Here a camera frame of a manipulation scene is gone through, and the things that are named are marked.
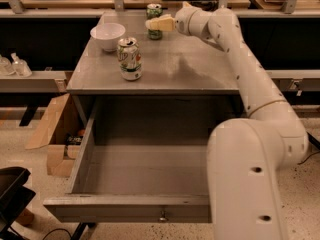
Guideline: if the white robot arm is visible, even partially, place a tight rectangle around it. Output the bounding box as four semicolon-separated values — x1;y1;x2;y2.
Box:
146;3;308;240

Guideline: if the black floor cable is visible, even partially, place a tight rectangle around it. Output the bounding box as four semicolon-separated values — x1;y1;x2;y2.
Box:
297;132;320;166

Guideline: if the grey cabinet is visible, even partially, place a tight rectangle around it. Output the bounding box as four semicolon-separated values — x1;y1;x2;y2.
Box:
67;10;238;121

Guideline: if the white bowl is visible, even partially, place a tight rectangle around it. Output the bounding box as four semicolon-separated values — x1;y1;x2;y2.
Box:
90;23;126;52

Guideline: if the metal drawer knob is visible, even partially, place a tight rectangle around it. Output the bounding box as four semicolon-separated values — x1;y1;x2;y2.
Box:
159;211;168;223

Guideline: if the white 7up can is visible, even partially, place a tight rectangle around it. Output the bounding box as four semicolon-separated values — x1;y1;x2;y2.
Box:
117;37;142;81

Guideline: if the black chair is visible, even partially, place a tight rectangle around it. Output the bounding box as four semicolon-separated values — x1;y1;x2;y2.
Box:
0;167;36;240

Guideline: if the green soda can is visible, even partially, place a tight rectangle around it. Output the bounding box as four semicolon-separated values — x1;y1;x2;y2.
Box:
146;3;163;40

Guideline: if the cardboard box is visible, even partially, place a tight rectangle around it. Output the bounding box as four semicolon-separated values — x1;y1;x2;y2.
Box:
25;94;83;177

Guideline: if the clear pump bottle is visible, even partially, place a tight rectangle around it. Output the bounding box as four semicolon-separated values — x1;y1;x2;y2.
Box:
11;53;32;77

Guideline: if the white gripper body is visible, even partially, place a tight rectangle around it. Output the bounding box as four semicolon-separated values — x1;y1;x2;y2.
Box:
175;7;211;37

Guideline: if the open grey top drawer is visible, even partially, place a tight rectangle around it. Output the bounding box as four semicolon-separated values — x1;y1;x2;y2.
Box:
43;96;214;224

